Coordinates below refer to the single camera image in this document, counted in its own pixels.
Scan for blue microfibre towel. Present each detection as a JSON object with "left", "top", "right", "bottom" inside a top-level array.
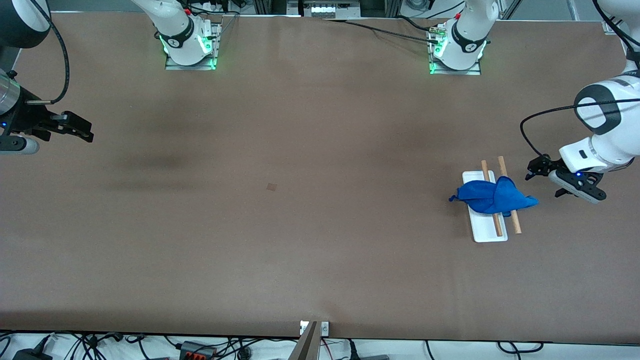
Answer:
[{"left": 448, "top": 176, "right": 540, "bottom": 217}]

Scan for white rack with wooden rods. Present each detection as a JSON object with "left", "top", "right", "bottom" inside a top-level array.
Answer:
[{"left": 462, "top": 156, "right": 523, "bottom": 244}]

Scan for black power adapter orange plugs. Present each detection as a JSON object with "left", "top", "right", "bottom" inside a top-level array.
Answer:
[{"left": 179, "top": 341, "right": 217, "bottom": 360}]

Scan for silver electronics box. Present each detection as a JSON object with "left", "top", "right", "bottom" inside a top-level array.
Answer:
[{"left": 302, "top": 0, "right": 362, "bottom": 20}]

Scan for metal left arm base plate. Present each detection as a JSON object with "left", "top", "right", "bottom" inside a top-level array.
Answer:
[{"left": 428, "top": 27, "right": 482, "bottom": 76}]

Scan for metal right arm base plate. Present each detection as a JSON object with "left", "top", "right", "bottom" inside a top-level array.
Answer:
[{"left": 165, "top": 22, "right": 221, "bottom": 71}]

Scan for looped black floor cable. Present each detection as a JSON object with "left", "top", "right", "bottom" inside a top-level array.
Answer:
[{"left": 497, "top": 341, "right": 544, "bottom": 354}]

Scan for black cable across table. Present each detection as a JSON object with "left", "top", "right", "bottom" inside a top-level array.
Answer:
[{"left": 320, "top": 17, "right": 443, "bottom": 46}]

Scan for tangled black floor cable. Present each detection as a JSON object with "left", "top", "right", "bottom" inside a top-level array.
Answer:
[{"left": 45, "top": 332, "right": 151, "bottom": 360}]

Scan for aluminium frame profile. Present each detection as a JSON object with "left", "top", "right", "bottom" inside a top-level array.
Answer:
[{"left": 252, "top": 0, "right": 301, "bottom": 16}]

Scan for wooden post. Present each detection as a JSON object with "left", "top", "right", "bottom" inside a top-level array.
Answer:
[{"left": 288, "top": 321, "right": 321, "bottom": 360}]

